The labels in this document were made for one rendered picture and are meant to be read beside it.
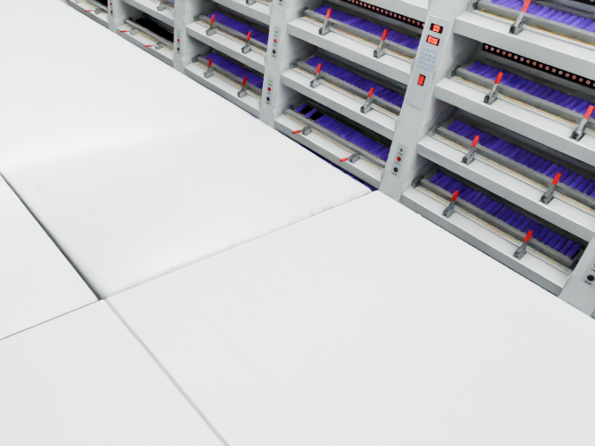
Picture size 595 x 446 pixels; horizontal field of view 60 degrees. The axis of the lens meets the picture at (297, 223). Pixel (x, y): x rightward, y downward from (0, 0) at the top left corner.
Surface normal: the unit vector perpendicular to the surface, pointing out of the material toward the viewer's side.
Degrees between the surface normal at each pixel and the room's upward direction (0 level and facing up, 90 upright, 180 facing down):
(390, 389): 0
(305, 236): 0
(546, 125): 19
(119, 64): 0
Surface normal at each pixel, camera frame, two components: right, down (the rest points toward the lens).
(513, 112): -0.10, -0.68
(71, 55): 0.15, -0.82
